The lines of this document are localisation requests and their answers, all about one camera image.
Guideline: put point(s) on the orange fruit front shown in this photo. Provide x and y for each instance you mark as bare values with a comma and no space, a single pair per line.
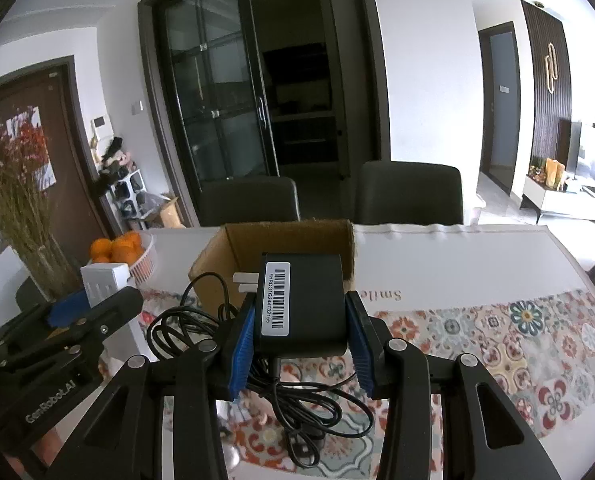
124,251

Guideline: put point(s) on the black power adapter with cable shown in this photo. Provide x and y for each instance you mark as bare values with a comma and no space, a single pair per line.
299,313

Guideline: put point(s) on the right dark dining chair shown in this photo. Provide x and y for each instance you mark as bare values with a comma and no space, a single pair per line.
409,193

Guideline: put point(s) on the orange fruit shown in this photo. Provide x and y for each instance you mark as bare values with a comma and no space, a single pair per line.
100,250
134,238
124,251

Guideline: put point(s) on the white fruit basket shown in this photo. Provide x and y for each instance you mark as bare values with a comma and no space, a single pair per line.
144,267

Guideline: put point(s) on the person left hand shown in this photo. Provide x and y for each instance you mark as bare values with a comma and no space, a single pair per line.
34,462

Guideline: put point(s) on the cardboard box on floor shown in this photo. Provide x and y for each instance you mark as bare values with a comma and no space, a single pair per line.
167,215

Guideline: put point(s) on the left dark dining chair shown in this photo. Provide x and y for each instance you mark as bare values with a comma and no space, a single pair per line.
249,199

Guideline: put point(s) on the orange fruit left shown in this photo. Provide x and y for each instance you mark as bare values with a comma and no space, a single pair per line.
100,250

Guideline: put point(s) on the white shoe rack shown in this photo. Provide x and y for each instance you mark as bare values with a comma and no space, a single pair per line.
128,195

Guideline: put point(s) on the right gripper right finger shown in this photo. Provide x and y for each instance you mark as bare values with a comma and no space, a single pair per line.
484,436

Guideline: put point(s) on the dark glass cabinet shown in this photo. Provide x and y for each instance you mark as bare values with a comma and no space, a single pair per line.
277,88

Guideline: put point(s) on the patterned table runner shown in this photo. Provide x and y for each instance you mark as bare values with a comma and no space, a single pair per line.
541,352

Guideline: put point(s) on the dark dining chair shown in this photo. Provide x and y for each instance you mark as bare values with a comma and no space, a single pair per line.
249,199
409,193

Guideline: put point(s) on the red white door poster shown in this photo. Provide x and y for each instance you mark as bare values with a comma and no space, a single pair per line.
32,145

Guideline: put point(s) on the dark wall panel logo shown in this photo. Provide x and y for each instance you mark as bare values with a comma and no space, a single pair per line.
552,84

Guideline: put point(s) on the brown entrance door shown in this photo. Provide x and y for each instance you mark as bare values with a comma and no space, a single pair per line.
40,104

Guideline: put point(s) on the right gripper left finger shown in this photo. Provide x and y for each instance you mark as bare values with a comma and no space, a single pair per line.
120,437

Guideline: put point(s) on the glass vase dried flowers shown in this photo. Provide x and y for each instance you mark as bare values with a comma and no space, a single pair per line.
25,224

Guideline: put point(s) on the white tv console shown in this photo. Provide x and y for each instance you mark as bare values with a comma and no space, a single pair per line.
548,203

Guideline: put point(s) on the orange fruit right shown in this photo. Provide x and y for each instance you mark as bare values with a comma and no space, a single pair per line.
134,238

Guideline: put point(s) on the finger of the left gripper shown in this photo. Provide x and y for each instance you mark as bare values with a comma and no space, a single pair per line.
66,311
28,339

